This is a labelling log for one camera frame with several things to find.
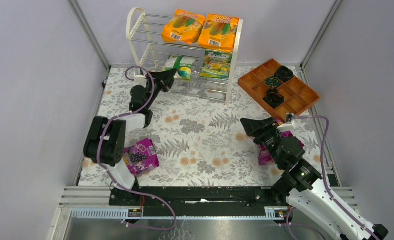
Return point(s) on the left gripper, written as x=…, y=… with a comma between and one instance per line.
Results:
x=156, y=81

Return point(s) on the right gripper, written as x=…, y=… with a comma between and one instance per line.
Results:
x=262, y=130

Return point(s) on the green candy bag underneath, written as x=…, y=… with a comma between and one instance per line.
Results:
x=182, y=64

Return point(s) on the green Fox's candy bag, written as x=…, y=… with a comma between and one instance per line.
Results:
x=216, y=65

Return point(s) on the orange mango candy bag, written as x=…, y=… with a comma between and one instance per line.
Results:
x=184, y=27
x=218, y=33

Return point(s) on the purple grape candy bag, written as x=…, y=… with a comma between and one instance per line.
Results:
x=141, y=157
x=287, y=141

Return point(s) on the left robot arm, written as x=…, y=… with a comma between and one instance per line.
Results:
x=105, y=141

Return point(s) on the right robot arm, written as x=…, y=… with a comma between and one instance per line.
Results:
x=304, y=188

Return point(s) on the white metal shelf rack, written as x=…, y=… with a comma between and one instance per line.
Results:
x=150, y=51

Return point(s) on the black round object bottom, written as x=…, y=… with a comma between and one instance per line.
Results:
x=273, y=98

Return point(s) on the black round object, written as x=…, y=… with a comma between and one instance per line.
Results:
x=273, y=98
x=284, y=74
x=272, y=81

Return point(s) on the black round object middle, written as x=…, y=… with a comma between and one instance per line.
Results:
x=272, y=81

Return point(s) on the white floral tablecloth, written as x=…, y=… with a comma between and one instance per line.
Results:
x=199, y=142

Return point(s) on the orange compartment tray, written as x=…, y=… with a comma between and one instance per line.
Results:
x=298, y=96

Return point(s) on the black round object top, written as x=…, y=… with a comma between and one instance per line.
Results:
x=284, y=74

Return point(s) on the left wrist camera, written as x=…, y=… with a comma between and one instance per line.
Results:
x=140, y=79

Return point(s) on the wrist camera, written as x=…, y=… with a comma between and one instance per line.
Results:
x=289, y=123
x=140, y=79

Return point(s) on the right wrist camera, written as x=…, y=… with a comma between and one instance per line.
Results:
x=289, y=123

